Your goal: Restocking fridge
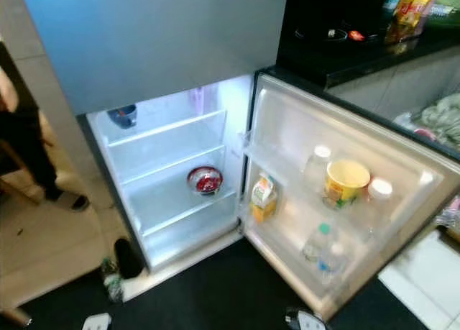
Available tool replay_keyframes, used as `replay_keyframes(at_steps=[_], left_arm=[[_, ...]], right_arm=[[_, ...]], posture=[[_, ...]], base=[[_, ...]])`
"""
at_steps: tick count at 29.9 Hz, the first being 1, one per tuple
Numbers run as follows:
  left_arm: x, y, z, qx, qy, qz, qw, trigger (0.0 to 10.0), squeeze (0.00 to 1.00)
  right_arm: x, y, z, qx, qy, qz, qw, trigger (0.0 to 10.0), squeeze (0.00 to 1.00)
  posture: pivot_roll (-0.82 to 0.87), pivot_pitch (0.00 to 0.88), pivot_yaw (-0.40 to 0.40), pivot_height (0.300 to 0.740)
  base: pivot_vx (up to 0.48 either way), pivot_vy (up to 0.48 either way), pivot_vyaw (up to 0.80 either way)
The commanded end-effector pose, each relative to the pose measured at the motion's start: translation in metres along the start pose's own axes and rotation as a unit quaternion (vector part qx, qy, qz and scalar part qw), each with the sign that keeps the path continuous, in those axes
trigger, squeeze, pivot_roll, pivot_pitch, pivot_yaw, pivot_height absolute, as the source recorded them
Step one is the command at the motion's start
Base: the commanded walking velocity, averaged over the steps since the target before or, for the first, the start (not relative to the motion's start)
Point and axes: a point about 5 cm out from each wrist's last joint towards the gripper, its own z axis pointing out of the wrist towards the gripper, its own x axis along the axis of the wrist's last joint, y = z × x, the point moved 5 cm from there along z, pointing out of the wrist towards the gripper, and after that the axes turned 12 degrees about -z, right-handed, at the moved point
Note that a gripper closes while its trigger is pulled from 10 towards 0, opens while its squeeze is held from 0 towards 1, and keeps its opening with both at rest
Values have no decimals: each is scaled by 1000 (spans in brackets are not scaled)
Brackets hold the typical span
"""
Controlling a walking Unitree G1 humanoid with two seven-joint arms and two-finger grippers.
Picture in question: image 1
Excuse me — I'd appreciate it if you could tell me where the steel bowl with red fruit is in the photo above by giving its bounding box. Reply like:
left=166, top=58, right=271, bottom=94
left=186, top=165, right=224, bottom=196

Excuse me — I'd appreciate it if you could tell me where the tall clear water bottle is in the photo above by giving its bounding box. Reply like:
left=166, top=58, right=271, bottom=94
left=300, top=224, right=335, bottom=262

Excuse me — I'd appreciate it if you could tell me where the yellow instant noodle cup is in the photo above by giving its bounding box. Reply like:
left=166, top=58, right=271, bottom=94
left=323, top=160, right=371, bottom=210

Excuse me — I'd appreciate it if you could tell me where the small clear water bottle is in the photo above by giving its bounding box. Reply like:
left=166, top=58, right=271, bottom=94
left=316, top=242, right=349, bottom=284

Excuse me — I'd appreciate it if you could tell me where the dark blue fridge dial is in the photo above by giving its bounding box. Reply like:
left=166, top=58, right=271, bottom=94
left=106, top=104, right=137, bottom=129

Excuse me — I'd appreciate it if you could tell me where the glass fridge shelf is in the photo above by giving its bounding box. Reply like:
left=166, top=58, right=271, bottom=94
left=108, top=145, right=225, bottom=183
left=140, top=192, right=239, bottom=237
left=99, top=109, right=227, bottom=147

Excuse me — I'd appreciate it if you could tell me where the grey fridge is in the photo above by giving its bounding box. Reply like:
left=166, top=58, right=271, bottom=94
left=18, top=0, right=460, bottom=320

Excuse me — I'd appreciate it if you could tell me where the white-lined fridge door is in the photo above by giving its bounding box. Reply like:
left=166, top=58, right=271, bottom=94
left=241, top=70, right=460, bottom=320

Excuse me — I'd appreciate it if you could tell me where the person in black trousers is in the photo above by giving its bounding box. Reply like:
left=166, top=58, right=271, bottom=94
left=0, top=42, right=91, bottom=212

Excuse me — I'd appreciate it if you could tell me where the black slipper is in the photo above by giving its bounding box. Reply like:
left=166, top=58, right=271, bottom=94
left=114, top=238, right=144, bottom=279

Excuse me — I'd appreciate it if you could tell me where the green label bottle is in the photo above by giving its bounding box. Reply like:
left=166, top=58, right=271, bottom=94
left=101, top=257, right=124, bottom=302

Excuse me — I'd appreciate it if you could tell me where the white cap clear bottle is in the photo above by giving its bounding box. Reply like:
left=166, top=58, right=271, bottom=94
left=303, top=145, right=335, bottom=191
left=363, top=178, right=396, bottom=226

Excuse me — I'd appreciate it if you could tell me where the black kitchen counter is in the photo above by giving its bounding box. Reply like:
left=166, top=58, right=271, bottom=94
left=277, top=0, right=460, bottom=90

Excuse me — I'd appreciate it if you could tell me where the small white dish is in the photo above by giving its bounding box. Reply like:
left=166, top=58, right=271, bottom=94
left=327, top=28, right=349, bottom=42

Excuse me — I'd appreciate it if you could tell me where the yellow snack bag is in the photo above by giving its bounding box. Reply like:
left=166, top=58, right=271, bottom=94
left=387, top=0, right=439, bottom=43

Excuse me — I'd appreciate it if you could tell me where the pale green cloth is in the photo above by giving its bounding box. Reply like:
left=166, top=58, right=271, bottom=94
left=395, top=93, right=460, bottom=147

